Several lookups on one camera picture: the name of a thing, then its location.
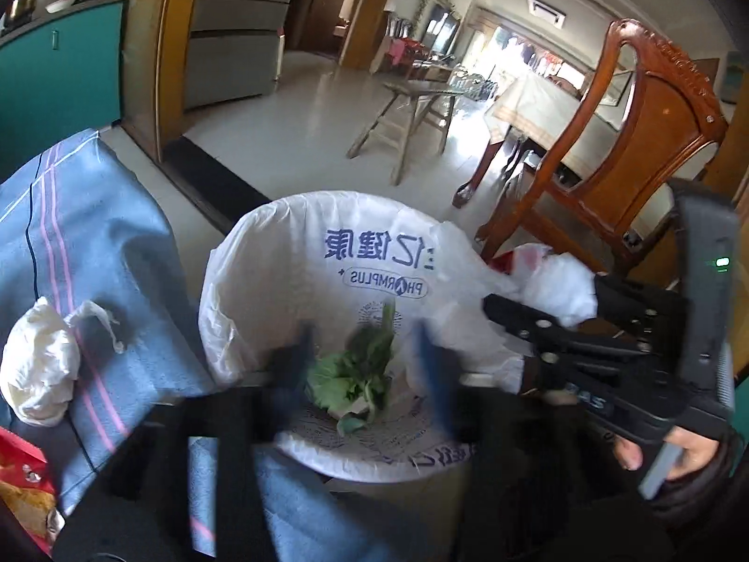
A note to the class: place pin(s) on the crumpled white plastic bag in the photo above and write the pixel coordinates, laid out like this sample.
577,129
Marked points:
41,360

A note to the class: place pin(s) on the green leafy vegetable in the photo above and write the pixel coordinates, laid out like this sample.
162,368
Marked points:
357,372

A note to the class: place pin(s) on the ceiling air conditioner vent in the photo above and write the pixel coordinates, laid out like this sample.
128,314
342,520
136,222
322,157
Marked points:
546,11

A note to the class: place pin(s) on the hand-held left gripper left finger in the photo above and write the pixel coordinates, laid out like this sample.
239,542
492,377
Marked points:
289,370

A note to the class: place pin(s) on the wooden dining table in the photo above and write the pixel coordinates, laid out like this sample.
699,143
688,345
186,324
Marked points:
497,152

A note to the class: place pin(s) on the metal pot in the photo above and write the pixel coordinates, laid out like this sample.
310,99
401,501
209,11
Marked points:
23,4

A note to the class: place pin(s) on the red cloth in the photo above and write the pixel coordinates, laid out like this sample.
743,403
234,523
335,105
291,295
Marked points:
404,50

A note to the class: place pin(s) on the teal cabinet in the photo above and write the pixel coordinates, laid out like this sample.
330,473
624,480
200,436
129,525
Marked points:
58,82

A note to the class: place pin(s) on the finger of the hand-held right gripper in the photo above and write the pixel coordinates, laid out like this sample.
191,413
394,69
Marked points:
529,317
576,370

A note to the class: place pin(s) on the wooden bench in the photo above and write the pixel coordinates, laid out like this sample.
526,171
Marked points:
409,105

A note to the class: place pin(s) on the blue striped tablecloth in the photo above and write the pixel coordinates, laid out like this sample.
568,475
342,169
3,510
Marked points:
105,228

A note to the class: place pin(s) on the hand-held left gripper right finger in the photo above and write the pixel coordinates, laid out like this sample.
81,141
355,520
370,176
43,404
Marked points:
434,376

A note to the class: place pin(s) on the white plastic bag red print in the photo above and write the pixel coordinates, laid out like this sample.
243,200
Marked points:
556,290

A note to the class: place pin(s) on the cream tablecloth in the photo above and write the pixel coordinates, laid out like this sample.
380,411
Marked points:
550,111

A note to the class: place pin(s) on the wooden door frame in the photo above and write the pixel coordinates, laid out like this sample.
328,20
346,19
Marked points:
175,58

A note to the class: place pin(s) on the person's right hand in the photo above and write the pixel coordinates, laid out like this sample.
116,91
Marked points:
693,454

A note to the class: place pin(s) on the carved wooden chair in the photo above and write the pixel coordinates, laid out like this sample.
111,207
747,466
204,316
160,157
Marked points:
667,111

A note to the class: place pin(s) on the grey refrigerator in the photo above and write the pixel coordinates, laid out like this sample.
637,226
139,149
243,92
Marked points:
234,29

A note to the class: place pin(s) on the white-lined trash bin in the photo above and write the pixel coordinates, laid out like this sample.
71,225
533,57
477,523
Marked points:
327,281

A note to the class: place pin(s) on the red snack packet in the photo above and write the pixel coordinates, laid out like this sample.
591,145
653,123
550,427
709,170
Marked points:
23,480

